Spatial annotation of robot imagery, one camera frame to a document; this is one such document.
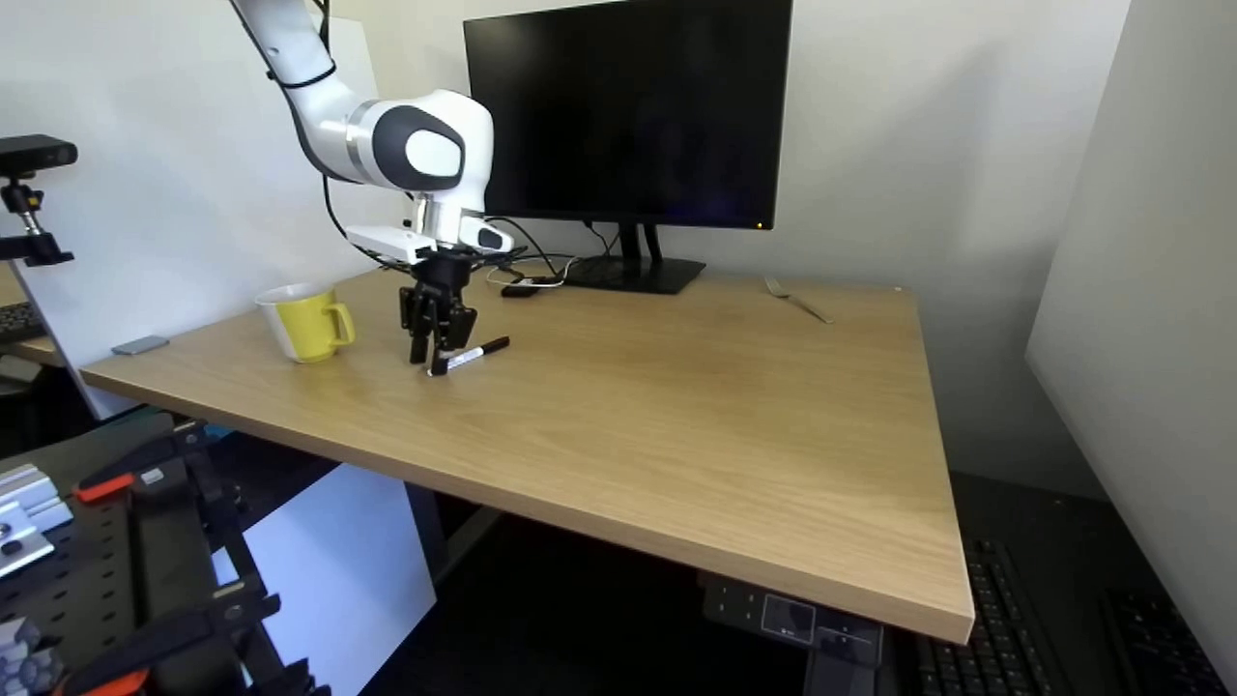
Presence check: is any black white marker pen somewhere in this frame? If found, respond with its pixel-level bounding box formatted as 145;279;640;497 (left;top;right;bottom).
450;336;512;376

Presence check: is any white partition panel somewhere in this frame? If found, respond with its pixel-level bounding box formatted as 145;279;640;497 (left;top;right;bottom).
1029;0;1237;689

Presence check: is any black cable on desk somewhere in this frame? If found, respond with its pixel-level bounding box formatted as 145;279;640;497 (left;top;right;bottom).
497;212;623;297

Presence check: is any black camera on tripod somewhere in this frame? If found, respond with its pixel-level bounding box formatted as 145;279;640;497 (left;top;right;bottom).
0;133;78;265

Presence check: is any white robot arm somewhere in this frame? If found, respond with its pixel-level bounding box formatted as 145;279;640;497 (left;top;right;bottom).
230;0;513;376

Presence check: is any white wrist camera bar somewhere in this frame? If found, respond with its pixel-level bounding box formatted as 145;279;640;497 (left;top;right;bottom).
349;216;513;265

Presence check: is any yellow mug white inside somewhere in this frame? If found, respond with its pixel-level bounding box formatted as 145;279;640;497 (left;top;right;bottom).
262;284;355;362

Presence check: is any desk height control panel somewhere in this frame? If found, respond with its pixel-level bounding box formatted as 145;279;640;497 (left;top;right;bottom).
702;575;885;667

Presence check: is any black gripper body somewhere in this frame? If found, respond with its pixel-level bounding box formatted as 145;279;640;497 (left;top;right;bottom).
397;252;475;346

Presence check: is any black keyboard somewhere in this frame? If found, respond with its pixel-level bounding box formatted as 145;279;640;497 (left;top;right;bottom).
909;536;1070;696

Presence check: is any black computer monitor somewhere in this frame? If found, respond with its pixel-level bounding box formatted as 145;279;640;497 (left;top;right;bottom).
466;0;793;295

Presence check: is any small grey block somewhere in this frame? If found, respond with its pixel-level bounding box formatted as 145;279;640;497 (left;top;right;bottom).
113;336;172;354

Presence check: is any grey pen on desk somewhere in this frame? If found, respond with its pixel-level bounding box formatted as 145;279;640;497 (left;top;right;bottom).
763;279;829;325

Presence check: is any black perforated equipment cart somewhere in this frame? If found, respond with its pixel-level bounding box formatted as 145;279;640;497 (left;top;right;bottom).
0;412;333;696

